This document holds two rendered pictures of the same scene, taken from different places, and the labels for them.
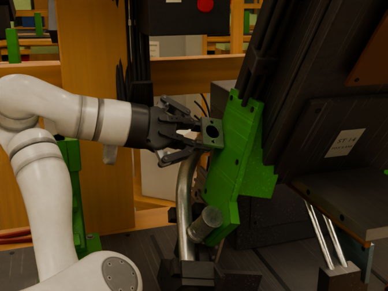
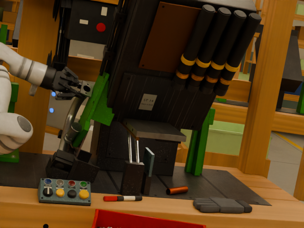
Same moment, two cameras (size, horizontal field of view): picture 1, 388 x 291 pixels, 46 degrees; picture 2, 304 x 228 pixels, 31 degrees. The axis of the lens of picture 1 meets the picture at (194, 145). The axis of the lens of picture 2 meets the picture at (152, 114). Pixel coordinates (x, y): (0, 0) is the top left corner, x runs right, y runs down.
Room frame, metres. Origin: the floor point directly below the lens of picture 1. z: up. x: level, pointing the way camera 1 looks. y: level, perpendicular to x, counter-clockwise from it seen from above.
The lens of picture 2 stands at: (-1.05, -0.31, 1.44)
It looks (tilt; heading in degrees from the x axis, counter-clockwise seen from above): 9 degrees down; 2
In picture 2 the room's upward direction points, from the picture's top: 9 degrees clockwise
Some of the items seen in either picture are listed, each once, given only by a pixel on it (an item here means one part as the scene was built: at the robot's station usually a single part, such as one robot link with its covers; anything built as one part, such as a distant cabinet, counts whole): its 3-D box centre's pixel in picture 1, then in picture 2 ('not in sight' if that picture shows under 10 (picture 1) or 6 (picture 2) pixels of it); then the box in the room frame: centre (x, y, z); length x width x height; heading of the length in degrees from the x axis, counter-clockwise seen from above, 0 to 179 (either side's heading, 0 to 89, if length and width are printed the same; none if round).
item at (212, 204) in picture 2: not in sight; (220, 204); (0.67, -0.53, 0.91); 0.20 x 0.11 x 0.03; 115
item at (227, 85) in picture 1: (282, 157); (136, 123); (1.00, -0.20, 1.07); 0.30 x 0.18 x 0.34; 108
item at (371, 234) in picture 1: (333, 179); (145, 125); (0.76, -0.25, 1.11); 0.39 x 0.16 x 0.03; 18
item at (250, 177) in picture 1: (247, 152); (102, 101); (0.75, -0.09, 1.17); 0.13 x 0.12 x 0.20; 108
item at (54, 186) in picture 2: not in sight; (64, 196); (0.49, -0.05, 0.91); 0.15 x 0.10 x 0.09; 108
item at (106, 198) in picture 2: not in sight; (122, 198); (0.57, -0.22, 0.91); 0.13 x 0.02 x 0.02; 121
